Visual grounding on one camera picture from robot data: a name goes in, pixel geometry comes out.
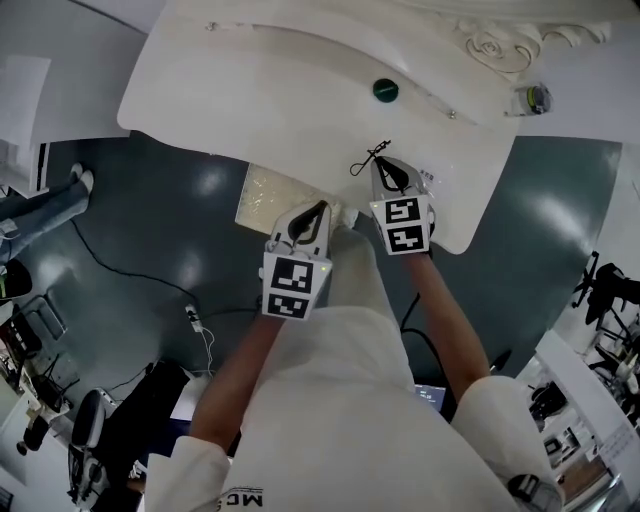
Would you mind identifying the white carved mirror frame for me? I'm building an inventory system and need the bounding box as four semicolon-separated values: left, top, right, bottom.
439;0;614;77

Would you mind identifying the white board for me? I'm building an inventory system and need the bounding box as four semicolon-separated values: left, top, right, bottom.
0;54;53;149

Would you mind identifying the thin black makeup tool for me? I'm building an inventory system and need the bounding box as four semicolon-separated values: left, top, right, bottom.
349;140;393;177

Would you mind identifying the person's white trouser leg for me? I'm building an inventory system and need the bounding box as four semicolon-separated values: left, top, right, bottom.
324;207;402;331

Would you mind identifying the person's right forearm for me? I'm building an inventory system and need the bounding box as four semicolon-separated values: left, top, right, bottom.
408;252;492;402

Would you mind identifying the grey office chair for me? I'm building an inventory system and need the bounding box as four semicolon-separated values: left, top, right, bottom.
65;387;117;504

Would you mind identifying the person's left forearm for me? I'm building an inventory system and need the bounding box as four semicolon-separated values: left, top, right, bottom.
188;313;287;457

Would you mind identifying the person's white shirt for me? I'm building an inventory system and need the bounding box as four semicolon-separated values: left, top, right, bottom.
142;304;569;512

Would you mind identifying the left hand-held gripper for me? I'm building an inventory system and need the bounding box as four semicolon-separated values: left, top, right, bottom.
258;200;334;322

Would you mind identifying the round green makeup compact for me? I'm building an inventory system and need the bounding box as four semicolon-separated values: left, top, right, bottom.
371;77;400;104

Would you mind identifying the white charger cable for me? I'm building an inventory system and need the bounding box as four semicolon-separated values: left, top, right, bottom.
200;327;217;376

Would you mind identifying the white dressing table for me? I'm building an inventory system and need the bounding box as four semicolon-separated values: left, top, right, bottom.
116;0;517;256

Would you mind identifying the small lit screen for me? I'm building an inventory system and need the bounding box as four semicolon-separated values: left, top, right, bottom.
413;383;448;414

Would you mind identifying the long black floor cable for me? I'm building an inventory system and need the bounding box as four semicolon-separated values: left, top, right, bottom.
68;217;262;321

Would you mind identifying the clear makeup jar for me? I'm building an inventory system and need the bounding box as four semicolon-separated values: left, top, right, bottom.
510;83;555;117

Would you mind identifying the black looped cable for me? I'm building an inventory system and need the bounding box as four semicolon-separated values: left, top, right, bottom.
398;292;444;401

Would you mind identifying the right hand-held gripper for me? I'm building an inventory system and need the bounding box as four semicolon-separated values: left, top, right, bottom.
368;155;437;257

